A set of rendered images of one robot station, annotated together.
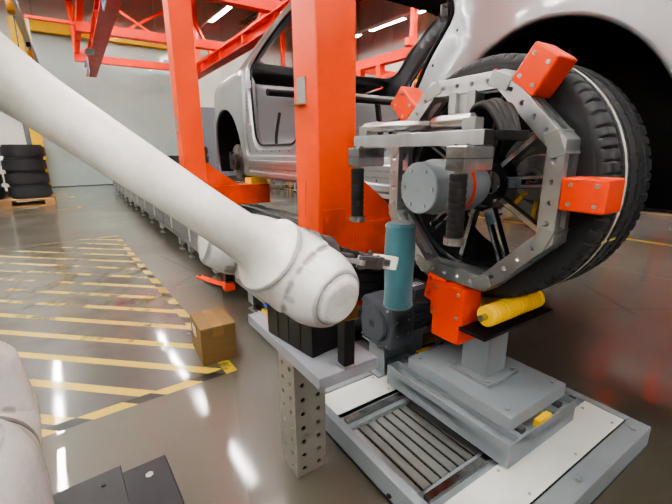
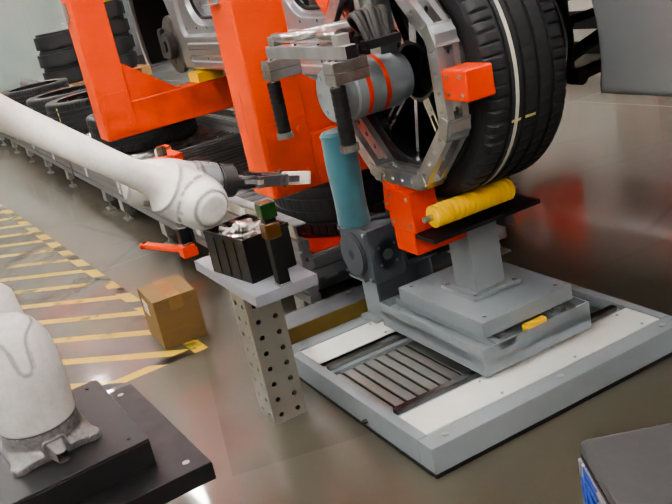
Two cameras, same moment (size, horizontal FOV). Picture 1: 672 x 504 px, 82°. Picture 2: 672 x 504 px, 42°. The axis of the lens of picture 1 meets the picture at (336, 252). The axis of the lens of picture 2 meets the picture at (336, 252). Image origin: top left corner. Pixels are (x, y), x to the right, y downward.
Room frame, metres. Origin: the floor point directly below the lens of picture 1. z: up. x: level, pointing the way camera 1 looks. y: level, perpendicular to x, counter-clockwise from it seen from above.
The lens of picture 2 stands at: (-1.16, -0.46, 1.18)
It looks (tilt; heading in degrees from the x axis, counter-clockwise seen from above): 19 degrees down; 9
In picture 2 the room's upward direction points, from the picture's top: 12 degrees counter-clockwise
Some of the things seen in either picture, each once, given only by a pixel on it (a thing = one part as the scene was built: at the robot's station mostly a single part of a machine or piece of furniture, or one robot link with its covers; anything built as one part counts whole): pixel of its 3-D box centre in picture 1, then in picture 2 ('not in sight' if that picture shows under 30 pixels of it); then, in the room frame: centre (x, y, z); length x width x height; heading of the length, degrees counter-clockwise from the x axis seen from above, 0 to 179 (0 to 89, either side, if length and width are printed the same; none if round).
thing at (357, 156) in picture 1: (366, 156); (280, 66); (1.09, -0.09, 0.93); 0.09 x 0.05 x 0.05; 124
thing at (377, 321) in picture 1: (412, 325); (413, 251); (1.43, -0.31, 0.26); 0.42 x 0.18 x 0.35; 124
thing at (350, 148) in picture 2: (456, 207); (343, 117); (0.79, -0.25, 0.83); 0.04 x 0.04 x 0.16
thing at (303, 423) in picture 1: (302, 402); (267, 345); (1.00, 0.10, 0.21); 0.10 x 0.10 x 0.42; 34
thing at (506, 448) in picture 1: (473, 390); (480, 313); (1.18, -0.48, 0.13); 0.50 x 0.36 x 0.10; 34
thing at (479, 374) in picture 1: (484, 343); (475, 253); (1.15, -0.49, 0.32); 0.40 x 0.30 x 0.28; 34
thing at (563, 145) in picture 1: (463, 184); (389, 78); (1.06, -0.35, 0.85); 0.54 x 0.07 x 0.54; 34
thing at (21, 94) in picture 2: not in sight; (36, 97); (7.25, 3.39, 0.39); 0.66 x 0.66 x 0.24
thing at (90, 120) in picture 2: not in sight; (142, 122); (4.26, 1.39, 0.39); 0.66 x 0.66 x 0.24
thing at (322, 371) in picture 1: (305, 337); (252, 271); (0.98, 0.09, 0.44); 0.43 x 0.17 x 0.03; 34
